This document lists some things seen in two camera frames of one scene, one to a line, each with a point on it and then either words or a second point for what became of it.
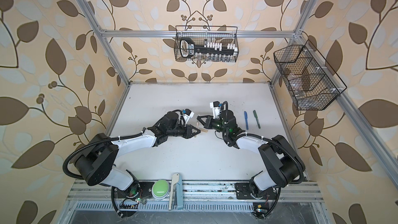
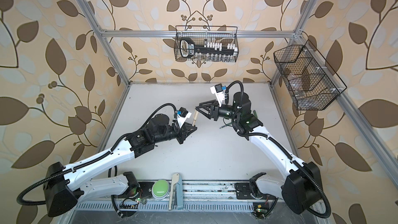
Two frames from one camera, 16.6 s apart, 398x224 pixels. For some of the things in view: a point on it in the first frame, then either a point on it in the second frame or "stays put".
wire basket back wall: (206, 43) stays put
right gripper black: (208, 124) -> (213, 109)
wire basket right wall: (312, 82) stays put
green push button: (160, 189) stays put
